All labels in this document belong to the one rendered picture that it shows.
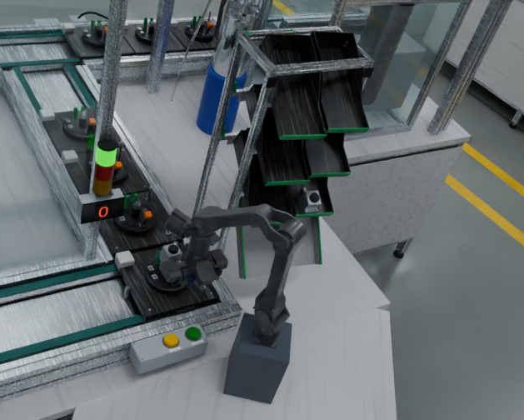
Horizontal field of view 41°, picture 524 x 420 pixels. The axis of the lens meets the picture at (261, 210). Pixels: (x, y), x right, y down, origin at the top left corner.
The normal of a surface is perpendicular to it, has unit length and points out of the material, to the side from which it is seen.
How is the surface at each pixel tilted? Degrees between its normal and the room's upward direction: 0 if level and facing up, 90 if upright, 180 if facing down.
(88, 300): 0
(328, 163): 25
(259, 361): 90
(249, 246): 45
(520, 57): 90
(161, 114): 0
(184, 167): 0
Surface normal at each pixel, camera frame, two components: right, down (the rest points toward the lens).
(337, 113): 0.36, -0.37
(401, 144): 0.24, -0.73
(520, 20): -0.75, 0.29
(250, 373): -0.09, 0.64
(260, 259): 0.40, -0.04
